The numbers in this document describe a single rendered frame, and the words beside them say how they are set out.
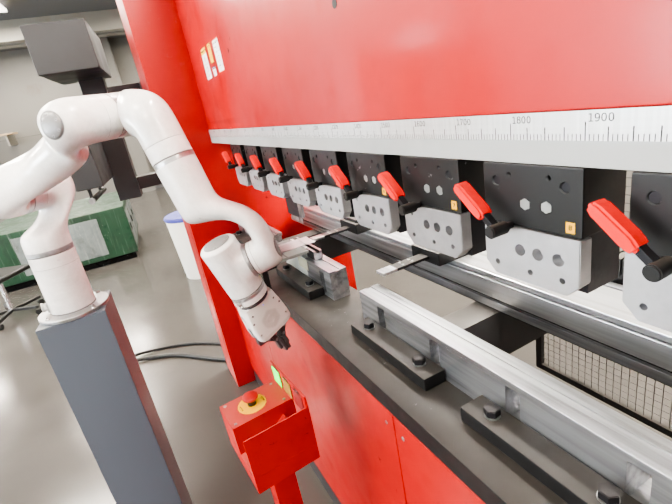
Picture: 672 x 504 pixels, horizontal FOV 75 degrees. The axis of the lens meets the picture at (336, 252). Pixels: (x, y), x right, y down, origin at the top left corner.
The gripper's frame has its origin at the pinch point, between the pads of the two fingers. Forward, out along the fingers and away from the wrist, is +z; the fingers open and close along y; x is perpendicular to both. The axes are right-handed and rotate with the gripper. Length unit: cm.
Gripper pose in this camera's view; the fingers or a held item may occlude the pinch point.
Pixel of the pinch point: (282, 341)
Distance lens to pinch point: 112.9
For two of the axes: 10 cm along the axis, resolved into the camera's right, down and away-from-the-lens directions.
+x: -6.7, -1.2, 7.4
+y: 6.3, -6.2, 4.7
